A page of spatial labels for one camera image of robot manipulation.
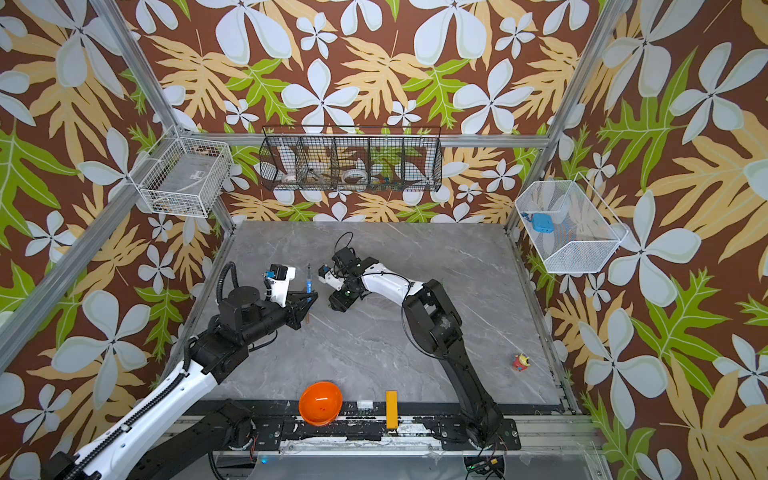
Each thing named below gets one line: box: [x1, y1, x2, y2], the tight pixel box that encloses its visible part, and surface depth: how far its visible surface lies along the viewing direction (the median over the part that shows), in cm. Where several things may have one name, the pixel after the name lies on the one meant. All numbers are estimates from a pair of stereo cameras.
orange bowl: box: [299, 381, 343, 427], surface depth 80 cm
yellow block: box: [386, 390, 399, 429], surface depth 79 cm
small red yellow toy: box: [512, 353, 531, 372], surface depth 82 cm
